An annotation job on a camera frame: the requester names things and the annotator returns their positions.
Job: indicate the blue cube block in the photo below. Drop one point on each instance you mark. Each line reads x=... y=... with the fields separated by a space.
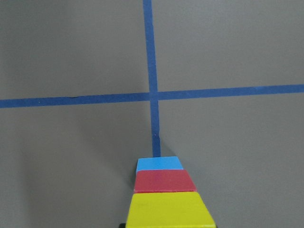
x=159 y=163

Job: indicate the red cube block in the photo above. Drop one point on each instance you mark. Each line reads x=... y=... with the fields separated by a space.
x=156 y=181

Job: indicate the yellow cube block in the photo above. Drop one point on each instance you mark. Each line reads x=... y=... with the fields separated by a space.
x=168 y=210

